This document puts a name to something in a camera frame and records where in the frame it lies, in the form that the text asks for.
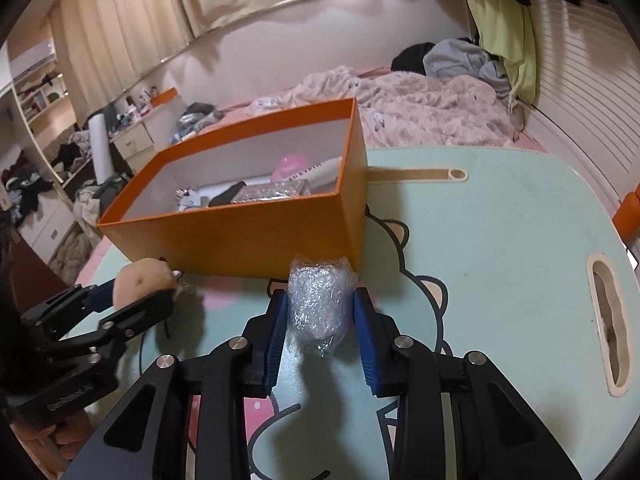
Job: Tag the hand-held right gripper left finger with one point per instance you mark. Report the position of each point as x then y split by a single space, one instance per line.
277 335

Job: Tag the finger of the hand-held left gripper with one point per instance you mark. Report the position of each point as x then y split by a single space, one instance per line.
130 317
97 294

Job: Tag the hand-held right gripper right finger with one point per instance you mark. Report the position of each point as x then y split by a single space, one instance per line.
365 342

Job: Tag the brown plush toy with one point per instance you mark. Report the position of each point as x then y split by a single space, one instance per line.
142 280

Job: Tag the bubble wrap ball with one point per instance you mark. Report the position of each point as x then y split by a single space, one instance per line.
320 305

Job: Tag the orange cardboard box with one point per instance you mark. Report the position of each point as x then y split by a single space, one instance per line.
240 240

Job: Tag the brown playing card box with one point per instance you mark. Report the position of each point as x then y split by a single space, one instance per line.
270 191

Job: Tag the dark red-print mahjong block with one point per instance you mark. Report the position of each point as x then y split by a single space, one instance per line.
227 195

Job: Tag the white tube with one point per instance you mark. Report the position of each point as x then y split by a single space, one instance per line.
320 172

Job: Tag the pink heart-shaped case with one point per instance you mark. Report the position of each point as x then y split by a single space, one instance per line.
290 165

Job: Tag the orange container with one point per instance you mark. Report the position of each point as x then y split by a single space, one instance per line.
629 222

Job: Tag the person's left hand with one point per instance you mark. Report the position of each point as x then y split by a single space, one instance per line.
70 437

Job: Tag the messy clothes heap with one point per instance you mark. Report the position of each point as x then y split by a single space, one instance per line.
75 210

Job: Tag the white bedside drawer cabinet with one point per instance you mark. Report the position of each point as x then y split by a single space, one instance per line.
132 142

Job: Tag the grey clothes pile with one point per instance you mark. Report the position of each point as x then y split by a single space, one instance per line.
197 120

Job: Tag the pink fluffy blanket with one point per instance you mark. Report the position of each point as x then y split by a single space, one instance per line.
425 105

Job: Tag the black garment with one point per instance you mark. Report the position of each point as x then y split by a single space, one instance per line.
410 57

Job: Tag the beige curtain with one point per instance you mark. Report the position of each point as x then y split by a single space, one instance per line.
150 10

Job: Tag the grey garment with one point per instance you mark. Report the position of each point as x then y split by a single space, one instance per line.
460 60

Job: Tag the yellow-green garment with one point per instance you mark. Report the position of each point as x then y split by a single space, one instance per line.
500 25

